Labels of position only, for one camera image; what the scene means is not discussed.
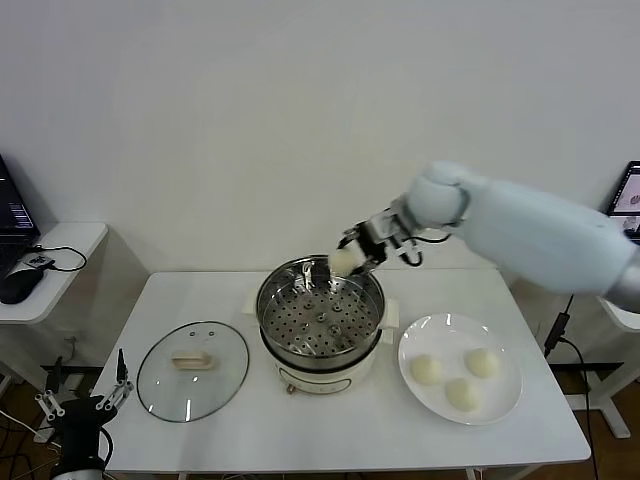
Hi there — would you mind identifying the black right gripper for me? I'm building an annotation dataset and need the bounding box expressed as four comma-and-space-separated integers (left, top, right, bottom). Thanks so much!
339, 207, 419, 278

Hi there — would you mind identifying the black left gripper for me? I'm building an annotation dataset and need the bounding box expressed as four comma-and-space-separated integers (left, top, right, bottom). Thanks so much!
33, 348, 135, 454

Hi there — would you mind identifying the white steamed baozi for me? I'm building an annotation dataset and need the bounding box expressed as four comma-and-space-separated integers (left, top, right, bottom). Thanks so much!
329, 251, 362, 275
409, 354, 445, 386
463, 348, 501, 379
444, 378, 481, 411

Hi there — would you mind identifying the round glass pot lid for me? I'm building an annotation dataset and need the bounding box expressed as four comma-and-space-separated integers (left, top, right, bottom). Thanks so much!
136, 321, 250, 425

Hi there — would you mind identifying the perforated steel steamer basket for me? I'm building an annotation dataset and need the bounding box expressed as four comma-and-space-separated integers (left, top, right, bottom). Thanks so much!
255, 255, 387, 362

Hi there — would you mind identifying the black computer mouse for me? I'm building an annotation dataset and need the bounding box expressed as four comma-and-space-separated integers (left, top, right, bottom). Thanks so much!
0, 269, 44, 306

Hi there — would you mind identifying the round white plate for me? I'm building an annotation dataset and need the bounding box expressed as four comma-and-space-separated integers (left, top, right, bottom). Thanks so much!
397, 313, 523, 426

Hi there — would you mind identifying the cream electric cooking pot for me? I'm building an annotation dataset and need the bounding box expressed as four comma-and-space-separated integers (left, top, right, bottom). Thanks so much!
243, 294, 400, 396

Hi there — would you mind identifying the white side table with mouse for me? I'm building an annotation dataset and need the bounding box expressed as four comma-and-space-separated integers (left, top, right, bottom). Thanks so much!
0, 223, 109, 431

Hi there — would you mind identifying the black laptop with dark screen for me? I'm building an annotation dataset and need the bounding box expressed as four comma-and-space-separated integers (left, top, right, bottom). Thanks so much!
0, 153, 41, 279

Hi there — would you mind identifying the white side table with label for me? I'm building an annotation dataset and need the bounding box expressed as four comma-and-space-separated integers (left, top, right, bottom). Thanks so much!
597, 297, 640, 441

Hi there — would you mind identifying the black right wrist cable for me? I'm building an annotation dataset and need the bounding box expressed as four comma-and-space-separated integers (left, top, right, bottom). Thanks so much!
397, 234, 454, 267

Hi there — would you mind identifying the thin black looped cable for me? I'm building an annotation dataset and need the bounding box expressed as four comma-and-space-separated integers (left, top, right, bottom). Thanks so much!
27, 244, 89, 275

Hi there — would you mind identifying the black cable with adapter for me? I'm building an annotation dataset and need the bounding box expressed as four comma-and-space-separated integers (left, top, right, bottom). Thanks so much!
543, 294, 601, 480

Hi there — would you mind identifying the grey laptop showing camera views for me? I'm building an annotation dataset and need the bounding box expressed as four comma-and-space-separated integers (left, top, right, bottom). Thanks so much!
607, 160, 640, 246

